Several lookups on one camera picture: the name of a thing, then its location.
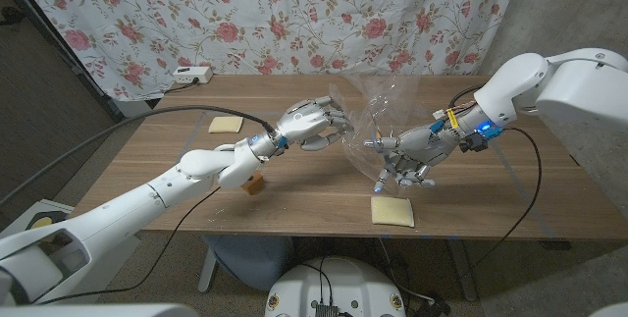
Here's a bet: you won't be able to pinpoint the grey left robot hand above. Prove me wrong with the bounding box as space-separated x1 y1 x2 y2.
248 95 355 162

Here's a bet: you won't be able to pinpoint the black power adapter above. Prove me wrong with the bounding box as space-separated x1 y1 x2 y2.
414 291 452 317

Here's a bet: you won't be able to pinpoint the brown wooden block with holes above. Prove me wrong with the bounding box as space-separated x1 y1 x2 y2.
239 172 266 196

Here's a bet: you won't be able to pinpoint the grey metal table leg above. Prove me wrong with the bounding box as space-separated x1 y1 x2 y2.
448 238 480 302
197 247 217 292

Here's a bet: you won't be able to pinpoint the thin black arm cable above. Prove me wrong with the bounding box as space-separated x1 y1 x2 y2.
36 186 222 305
470 127 543 269

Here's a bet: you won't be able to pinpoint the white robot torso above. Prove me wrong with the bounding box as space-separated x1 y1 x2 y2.
264 256 407 317

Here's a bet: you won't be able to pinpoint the floral backdrop cloth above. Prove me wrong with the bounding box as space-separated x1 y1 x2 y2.
7 0 526 102

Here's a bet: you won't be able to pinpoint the blue grey round stool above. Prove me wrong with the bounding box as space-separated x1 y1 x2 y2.
203 235 295 292

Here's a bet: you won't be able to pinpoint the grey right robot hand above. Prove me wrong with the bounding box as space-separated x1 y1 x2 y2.
363 105 492 194

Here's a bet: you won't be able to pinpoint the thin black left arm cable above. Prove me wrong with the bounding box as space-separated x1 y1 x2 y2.
36 186 222 305

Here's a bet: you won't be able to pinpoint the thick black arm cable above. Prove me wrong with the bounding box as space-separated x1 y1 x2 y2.
446 83 487 110
0 104 277 206

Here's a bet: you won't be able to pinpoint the white mat with yellow marks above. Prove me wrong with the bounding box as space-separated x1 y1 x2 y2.
0 198 75 247

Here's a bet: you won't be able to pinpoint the grey yellow handled scissors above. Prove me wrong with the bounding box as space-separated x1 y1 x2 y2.
371 128 396 181

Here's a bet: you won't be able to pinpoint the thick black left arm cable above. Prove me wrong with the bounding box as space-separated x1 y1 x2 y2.
0 104 277 206

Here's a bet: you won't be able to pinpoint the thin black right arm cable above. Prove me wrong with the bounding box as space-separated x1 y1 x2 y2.
470 127 543 269

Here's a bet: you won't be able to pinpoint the yellow sponge at left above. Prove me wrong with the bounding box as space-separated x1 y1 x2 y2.
207 116 245 134

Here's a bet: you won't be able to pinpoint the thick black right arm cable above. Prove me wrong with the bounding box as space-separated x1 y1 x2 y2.
446 83 487 110

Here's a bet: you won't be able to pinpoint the yellow sponge near front edge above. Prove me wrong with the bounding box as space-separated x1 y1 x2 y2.
370 195 416 229

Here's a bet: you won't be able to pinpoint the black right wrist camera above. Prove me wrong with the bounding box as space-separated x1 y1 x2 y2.
458 128 505 155

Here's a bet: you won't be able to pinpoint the black power strip cord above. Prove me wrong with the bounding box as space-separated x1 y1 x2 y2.
164 79 200 95

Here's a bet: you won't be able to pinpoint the transparent cling film sheet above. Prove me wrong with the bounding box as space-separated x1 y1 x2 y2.
331 71 423 195

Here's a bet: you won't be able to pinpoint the white power strip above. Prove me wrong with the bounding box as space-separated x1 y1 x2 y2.
172 65 214 85

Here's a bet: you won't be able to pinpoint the black torso cable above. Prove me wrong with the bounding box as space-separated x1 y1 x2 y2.
299 256 335 306

